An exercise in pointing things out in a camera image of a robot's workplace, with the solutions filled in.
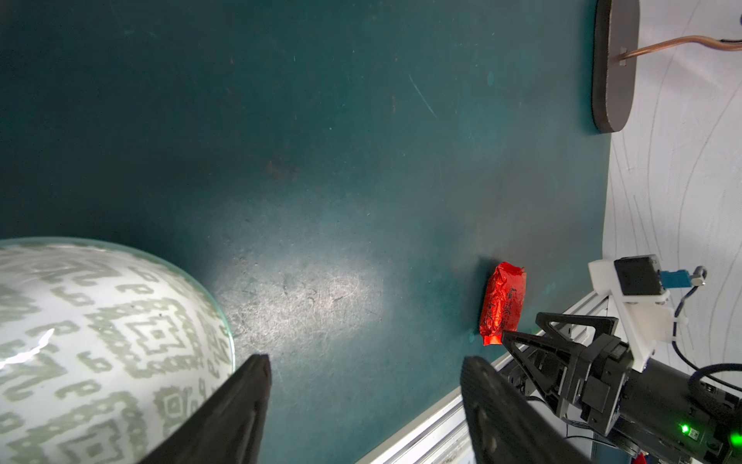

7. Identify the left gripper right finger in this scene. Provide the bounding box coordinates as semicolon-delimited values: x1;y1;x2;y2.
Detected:
460;357;589;464

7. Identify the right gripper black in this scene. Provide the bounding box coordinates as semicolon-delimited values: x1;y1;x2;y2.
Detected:
502;312;634;437

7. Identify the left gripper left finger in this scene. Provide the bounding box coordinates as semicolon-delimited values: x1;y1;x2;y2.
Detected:
142;354;272;464

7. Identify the red tea bag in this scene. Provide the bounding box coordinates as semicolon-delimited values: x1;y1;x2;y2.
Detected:
478;262;528;346

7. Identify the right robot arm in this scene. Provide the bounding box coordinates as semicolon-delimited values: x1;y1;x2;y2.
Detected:
502;312;741;463

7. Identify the green patterned hand fan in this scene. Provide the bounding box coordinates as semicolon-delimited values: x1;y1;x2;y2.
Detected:
1;238;236;463

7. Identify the green table mat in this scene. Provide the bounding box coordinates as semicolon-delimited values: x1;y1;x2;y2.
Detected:
1;1;610;463

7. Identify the copper glass holder stand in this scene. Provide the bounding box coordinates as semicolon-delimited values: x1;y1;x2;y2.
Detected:
591;0;741;133

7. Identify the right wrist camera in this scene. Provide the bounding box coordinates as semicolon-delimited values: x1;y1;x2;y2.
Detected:
589;254;707;372

